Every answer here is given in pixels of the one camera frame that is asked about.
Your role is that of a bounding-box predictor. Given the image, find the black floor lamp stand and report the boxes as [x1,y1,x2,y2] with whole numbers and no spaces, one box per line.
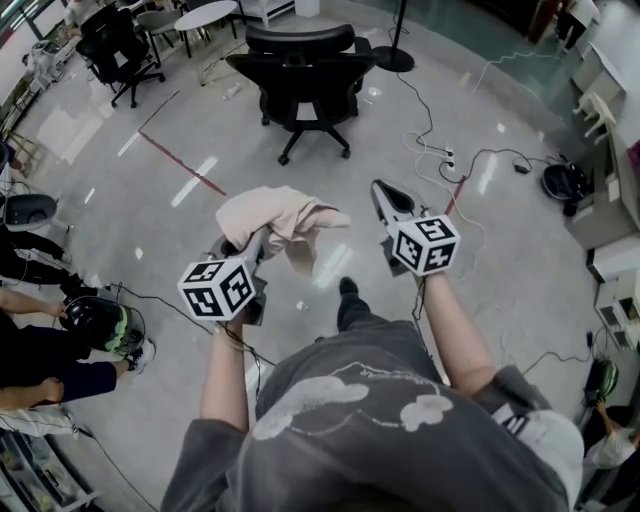
[371,0,416,74]

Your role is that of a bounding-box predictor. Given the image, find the grey shell chair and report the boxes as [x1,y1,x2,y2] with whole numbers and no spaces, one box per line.
[135,9,177,52]

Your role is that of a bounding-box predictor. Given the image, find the person's right forearm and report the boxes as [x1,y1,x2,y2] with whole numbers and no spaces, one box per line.
[423,272,500,397]

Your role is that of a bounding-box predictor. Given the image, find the red floor tape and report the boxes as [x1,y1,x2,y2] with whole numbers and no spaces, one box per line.
[138,131,228,197]

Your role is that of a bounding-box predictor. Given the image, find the black lamp cable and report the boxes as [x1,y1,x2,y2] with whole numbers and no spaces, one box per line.
[396,69,452,152]

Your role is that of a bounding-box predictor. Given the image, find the grey cabinet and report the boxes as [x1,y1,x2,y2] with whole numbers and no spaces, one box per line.
[564,124,640,252]

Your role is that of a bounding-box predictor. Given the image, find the white floor cable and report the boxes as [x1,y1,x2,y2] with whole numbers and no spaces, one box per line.
[471,49,567,95]

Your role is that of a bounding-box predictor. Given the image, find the white plastic stool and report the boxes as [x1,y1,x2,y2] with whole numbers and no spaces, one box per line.
[573,91,618,140]

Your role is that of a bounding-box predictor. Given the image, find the long white looped cable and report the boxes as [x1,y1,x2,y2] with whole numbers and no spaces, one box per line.
[401,129,487,282]

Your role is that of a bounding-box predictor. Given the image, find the white cubby shelf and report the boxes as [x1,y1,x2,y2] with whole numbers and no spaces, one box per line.
[593,278,640,352]

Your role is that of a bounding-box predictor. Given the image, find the grey round stool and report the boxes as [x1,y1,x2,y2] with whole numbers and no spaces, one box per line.
[4,193,72,237]

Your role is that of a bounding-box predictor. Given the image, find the beige clothes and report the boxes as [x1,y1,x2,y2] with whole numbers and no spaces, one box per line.
[215,185,353,278]

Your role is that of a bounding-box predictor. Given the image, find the person's grey printed shirt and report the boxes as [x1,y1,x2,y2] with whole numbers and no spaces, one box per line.
[159,319,585,512]

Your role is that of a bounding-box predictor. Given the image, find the black mesh office chair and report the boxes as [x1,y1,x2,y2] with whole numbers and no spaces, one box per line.
[225,22,379,167]

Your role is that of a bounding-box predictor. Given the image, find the round white table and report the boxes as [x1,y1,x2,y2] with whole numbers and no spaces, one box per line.
[173,0,239,59]

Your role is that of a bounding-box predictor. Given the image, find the black round floor device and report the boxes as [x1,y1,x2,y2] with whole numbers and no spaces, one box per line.
[542,161,590,202]

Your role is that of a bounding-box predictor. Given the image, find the white equipment cart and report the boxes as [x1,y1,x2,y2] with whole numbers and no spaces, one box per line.
[21,39,77,92]

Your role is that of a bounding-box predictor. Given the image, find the black adapter cable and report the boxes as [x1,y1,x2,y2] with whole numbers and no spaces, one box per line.
[439,148,552,184]

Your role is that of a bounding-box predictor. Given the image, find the low storage rack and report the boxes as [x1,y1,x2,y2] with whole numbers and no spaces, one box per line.
[0,428,102,512]

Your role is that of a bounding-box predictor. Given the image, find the person's left forearm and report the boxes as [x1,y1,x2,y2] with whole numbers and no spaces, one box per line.
[199,319,252,434]

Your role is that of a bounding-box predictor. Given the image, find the thin black floor cable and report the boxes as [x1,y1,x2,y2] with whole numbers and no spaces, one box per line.
[108,282,277,368]

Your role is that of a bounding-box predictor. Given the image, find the person's dark trouser leg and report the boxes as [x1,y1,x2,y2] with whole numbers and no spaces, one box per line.
[336,293,374,335]

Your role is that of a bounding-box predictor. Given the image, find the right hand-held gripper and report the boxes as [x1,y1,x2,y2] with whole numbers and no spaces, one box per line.
[370,180,462,278]

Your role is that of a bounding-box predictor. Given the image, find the black office chair with armrests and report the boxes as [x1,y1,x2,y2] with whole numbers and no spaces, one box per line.
[75,4,167,110]

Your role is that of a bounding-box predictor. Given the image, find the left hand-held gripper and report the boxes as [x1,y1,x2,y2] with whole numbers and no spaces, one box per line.
[177,230,270,327]

